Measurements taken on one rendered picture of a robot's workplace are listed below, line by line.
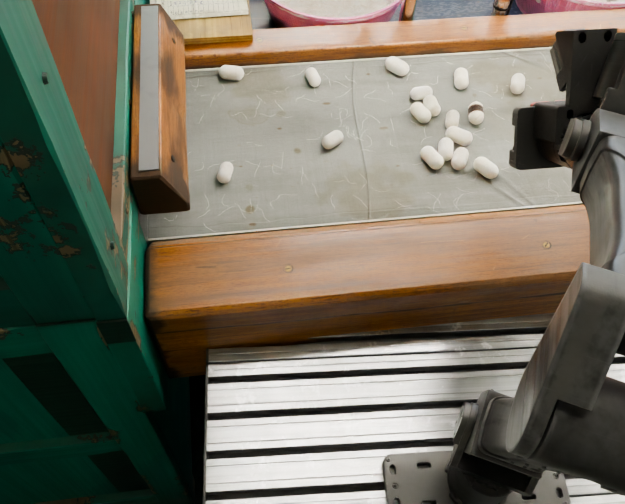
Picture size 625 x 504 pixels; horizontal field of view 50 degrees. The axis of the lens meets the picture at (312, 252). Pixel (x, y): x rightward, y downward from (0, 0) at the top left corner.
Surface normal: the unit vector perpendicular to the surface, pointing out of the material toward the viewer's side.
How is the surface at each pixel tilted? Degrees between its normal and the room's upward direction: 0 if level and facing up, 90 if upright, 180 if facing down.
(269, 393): 0
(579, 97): 50
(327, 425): 0
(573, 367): 46
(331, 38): 0
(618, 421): 15
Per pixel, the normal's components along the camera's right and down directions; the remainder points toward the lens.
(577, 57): 0.11, 0.30
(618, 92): -0.23, 0.20
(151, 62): 0.04, -0.54
